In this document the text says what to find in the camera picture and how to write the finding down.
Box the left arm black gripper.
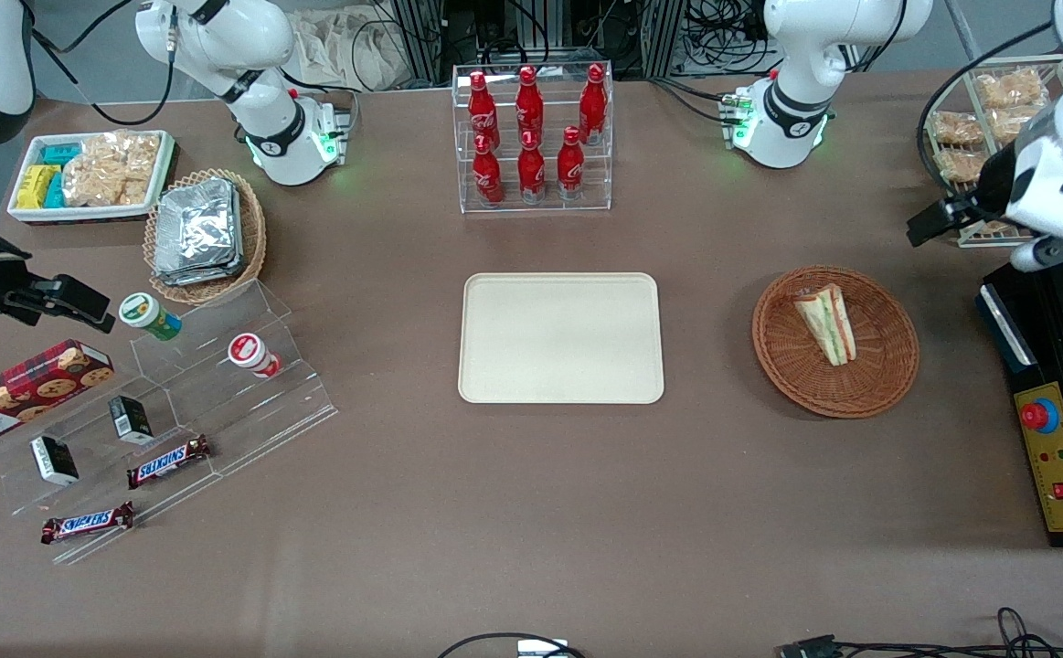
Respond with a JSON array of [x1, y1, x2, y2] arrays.
[[908, 144, 1018, 248]]

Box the triangle sandwich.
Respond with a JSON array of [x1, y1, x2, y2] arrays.
[[792, 283, 858, 368]]

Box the white rectangular snack tray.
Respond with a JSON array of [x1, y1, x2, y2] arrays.
[[6, 130, 177, 225]]

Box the round brown wicker basket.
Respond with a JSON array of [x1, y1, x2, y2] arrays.
[[751, 265, 921, 420]]

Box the oval light wicker basket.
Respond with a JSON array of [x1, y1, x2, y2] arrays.
[[143, 167, 269, 306]]

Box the beige plastic tray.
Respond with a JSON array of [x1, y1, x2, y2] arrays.
[[457, 271, 666, 406]]

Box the green lidded cup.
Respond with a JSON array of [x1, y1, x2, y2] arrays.
[[118, 292, 183, 343]]

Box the red tartan cookie box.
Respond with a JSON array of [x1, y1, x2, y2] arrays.
[[0, 339, 116, 451]]

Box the yellow snack pack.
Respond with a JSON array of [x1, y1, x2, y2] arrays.
[[16, 164, 58, 211]]

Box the black machine housing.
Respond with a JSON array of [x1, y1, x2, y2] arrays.
[[976, 251, 1063, 550]]

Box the small black box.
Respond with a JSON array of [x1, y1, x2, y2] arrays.
[[108, 395, 154, 446], [30, 435, 80, 486]]

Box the clear bag of crackers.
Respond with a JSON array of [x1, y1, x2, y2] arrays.
[[61, 131, 163, 208]]

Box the silver foil packet stack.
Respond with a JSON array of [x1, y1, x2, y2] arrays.
[[153, 177, 245, 288]]

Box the grey metal pole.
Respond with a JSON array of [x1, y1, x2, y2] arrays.
[[942, 0, 984, 60]]

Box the red lidded cup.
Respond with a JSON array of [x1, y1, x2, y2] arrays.
[[227, 333, 282, 379]]

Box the Snickers chocolate bar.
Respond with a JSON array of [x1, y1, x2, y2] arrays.
[[125, 434, 213, 491], [40, 501, 136, 547]]

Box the clear acrylic stepped display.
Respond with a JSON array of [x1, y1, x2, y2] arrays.
[[0, 279, 340, 568]]

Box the red emergency stop button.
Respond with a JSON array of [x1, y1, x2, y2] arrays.
[[1021, 399, 1060, 435]]

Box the red cola bottle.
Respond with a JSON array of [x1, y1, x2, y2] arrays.
[[517, 131, 547, 204], [516, 66, 546, 147], [468, 70, 501, 152], [579, 64, 609, 147], [557, 126, 587, 200], [472, 134, 505, 207]]

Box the beige cloth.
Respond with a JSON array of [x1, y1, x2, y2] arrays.
[[296, 7, 404, 92]]

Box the clear acrylic bottle rack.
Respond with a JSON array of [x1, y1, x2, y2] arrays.
[[452, 62, 614, 216]]

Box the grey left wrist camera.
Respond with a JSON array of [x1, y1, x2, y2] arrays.
[[1011, 235, 1063, 273]]

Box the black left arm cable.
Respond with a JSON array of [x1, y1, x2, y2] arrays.
[[917, 20, 1058, 197]]

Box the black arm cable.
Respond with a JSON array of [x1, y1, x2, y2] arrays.
[[917, 20, 1058, 197], [31, 0, 175, 127]]

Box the white wire shelf rack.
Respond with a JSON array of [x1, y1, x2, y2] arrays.
[[922, 53, 1063, 249]]

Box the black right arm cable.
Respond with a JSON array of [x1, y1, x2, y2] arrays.
[[31, 0, 175, 127]]

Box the black arm base cables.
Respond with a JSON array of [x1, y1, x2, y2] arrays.
[[650, 76, 735, 124]]

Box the black background cable bundle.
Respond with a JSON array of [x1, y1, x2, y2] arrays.
[[685, 0, 770, 76]]

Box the aluminium frame post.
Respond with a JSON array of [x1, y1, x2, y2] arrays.
[[638, 0, 686, 79], [391, 0, 445, 85]]

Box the black tangled cable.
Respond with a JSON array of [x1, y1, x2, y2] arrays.
[[837, 607, 1063, 658]]

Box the black cable plug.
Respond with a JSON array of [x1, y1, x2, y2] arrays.
[[776, 634, 841, 658]]

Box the black looped cable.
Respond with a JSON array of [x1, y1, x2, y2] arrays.
[[438, 632, 587, 658]]

